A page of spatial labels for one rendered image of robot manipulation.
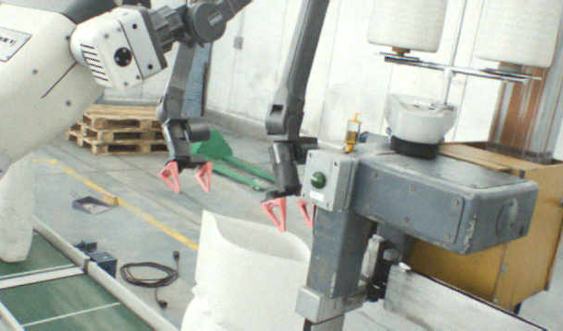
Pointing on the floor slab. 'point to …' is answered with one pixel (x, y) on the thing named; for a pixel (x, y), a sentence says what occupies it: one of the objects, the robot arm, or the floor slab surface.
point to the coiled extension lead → (152, 279)
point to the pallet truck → (216, 147)
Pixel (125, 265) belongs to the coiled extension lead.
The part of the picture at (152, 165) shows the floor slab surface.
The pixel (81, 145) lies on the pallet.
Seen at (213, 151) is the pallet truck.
